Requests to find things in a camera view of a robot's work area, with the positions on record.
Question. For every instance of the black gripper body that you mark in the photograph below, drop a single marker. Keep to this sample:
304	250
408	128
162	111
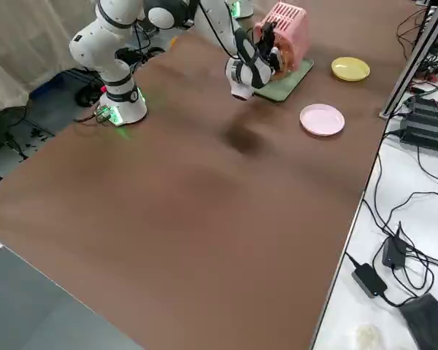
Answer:
266	53

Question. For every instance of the bread pack clear wrapper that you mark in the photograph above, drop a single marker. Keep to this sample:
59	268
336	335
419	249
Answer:
286	60

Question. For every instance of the small pink slotted basket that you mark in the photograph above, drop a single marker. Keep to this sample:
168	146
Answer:
292	25

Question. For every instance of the green rectangular tray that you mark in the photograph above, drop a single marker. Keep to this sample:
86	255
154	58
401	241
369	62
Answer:
288	85

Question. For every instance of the yellow round plate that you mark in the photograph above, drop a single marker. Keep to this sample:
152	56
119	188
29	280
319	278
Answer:
350	68

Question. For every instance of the white round plate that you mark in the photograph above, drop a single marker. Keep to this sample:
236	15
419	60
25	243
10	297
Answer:
322	119

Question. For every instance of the black power supply unit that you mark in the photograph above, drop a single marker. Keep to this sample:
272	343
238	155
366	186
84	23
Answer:
427	124

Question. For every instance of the black power adapter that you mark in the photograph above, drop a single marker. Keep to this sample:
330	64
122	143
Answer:
368	280
393	251

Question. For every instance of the beige curtain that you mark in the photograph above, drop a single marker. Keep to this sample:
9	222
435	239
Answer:
29	43

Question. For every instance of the dark grey pouch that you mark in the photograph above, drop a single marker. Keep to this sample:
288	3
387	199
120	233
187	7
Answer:
427	321

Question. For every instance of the aluminium camera post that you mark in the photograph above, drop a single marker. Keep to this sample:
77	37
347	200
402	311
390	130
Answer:
412	62

